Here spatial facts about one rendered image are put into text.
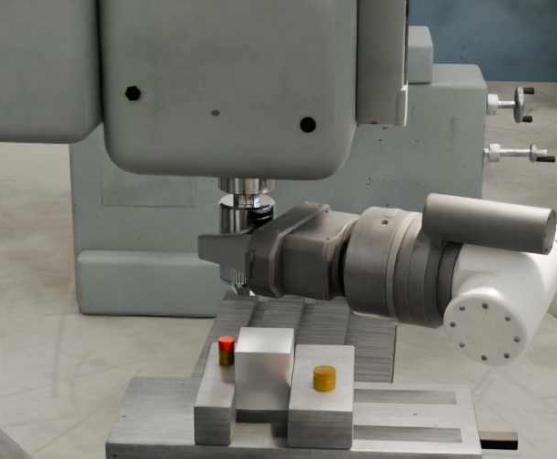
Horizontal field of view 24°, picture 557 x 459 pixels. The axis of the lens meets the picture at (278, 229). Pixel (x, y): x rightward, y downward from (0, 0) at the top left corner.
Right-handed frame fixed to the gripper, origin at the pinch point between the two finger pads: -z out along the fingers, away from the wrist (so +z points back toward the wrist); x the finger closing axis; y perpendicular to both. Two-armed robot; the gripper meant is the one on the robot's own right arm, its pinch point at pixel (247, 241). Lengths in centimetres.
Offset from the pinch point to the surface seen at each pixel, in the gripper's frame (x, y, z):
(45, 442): -151, 122, -145
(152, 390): -9.9, 21.4, -16.8
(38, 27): 16.0, -19.9, -7.9
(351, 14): 4.0, -20.4, 11.3
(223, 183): 2.2, -5.5, -0.9
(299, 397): -7.9, 17.5, 0.9
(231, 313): -46, 28, -28
